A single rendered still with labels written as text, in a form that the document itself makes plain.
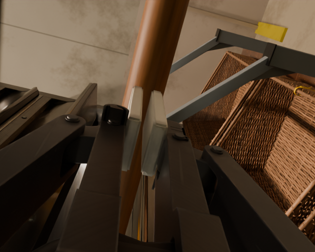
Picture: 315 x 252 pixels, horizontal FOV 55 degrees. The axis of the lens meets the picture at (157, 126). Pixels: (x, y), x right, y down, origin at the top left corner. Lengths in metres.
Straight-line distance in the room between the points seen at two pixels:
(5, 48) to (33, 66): 0.33
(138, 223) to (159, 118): 0.23
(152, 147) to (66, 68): 3.48
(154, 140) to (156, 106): 0.03
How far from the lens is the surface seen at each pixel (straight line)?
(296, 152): 1.17
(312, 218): 0.73
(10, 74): 3.86
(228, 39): 1.11
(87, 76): 3.59
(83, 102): 1.41
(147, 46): 0.22
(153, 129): 0.15
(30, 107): 1.68
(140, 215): 0.38
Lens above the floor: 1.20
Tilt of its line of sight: 7 degrees down
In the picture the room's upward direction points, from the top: 77 degrees counter-clockwise
